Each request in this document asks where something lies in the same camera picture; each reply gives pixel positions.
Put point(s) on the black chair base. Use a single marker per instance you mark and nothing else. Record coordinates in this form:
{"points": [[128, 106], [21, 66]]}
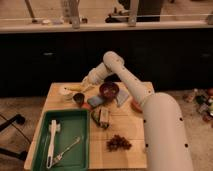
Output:
{"points": [[10, 129]]}

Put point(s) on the green plastic tray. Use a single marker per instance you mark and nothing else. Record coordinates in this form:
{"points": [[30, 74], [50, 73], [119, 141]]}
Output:
{"points": [[73, 124]]}

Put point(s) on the orange bowl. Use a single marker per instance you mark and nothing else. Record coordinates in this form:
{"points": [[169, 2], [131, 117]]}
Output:
{"points": [[135, 106]]}

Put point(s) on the dark red bowl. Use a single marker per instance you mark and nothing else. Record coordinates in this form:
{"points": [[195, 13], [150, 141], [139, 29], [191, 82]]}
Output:
{"points": [[109, 90]]}

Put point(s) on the white handled brush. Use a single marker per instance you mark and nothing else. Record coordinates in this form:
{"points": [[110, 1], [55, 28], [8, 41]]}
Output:
{"points": [[54, 127]]}

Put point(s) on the yellow banana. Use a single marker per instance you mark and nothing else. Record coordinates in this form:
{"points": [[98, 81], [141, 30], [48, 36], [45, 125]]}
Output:
{"points": [[76, 88]]}

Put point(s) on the tan block with dark object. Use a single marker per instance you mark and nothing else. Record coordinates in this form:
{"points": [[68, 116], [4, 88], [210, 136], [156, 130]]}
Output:
{"points": [[101, 117]]}

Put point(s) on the small metal cup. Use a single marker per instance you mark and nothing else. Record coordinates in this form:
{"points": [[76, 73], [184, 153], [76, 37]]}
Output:
{"points": [[79, 98]]}

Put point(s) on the red tomato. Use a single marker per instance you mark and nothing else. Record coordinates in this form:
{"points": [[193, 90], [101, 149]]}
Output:
{"points": [[86, 106]]}

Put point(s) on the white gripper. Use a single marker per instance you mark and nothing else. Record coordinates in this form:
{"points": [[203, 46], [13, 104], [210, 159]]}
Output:
{"points": [[86, 84]]}

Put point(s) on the metal fork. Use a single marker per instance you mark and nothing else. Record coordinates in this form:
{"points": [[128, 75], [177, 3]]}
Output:
{"points": [[60, 155]]}

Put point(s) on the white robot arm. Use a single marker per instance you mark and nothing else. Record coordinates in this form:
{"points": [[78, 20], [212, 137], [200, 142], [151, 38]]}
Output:
{"points": [[167, 147]]}

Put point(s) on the grey folded cloth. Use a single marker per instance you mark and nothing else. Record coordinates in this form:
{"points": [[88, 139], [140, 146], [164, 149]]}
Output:
{"points": [[121, 97]]}

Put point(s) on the bunch of dark grapes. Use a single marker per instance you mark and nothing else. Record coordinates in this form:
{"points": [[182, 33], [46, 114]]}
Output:
{"points": [[118, 142]]}

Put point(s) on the white ceramic cup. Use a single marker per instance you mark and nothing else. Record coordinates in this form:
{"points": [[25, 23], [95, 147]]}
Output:
{"points": [[65, 93]]}

